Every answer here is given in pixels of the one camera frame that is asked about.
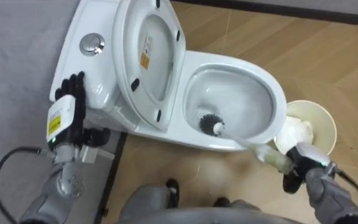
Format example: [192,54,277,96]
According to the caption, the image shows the robot legs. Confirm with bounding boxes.
[118,178,262,220]

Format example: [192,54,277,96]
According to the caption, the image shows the robot body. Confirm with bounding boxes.
[116,207,306,224]

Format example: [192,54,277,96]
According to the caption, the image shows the white toilet brush black bristles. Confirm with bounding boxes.
[198,113,295,175]

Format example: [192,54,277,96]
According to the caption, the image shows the white toilet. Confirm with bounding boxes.
[48,0,288,152]

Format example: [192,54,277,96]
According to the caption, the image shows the white toilet lid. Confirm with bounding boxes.
[111,0,187,132]

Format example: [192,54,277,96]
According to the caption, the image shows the white crumpled bag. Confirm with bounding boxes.
[275,116,314,156]

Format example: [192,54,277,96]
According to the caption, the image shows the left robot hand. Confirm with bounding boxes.
[46,71,112,150]

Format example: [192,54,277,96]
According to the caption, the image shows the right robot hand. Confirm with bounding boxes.
[282,142,334,195]

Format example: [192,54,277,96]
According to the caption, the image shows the cream plastic bucket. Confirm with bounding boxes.
[273,100,338,156]

